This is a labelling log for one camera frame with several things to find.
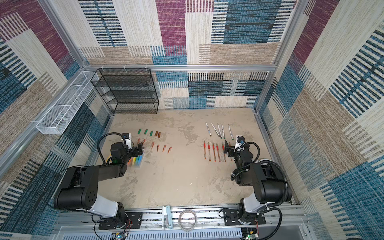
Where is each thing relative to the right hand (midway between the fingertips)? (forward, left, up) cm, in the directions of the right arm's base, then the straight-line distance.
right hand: (235, 141), depth 91 cm
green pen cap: (+15, +64, -8) cm, 66 cm away
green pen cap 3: (+14, +55, -9) cm, 58 cm away
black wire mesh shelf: (+40, +73, +9) cm, 83 cm away
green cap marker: (+15, +7, -9) cm, 18 cm away
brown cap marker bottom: (+16, +10, -8) cm, 20 cm away
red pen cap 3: (+1, +45, -8) cm, 45 cm away
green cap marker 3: (+14, -1, -9) cm, 17 cm away
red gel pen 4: (+1, +6, -9) cm, 11 cm away
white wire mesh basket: (-4, +89, +26) cm, 93 cm away
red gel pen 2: (-7, +12, -9) cm, 17 cm away
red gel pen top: (+4, +18, -9) cm, 21 cm away
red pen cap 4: (+1, +41, -9) cm, 42 cm away
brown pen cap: (+14, +52, -9) cm, 55 cm away
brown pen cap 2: (+12, +49, -8) cm, 51 cm away
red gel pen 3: (+1, +10, -9) cm, 13 cm away
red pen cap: (+8, +59, -9) cm, 60 cm away
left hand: (+1, +62, -2) cm, 62 cm away
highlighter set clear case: (-9, +61, -7) cm, 62 cm away
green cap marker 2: (+13, +5, -8) cm, 16 cm away
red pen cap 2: (+1, +49, -8) cm, 49 cm away
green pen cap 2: (+15, +60, -8) cm, 62 cm away
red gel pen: (+1, +15, -9) cm, 18 cm away
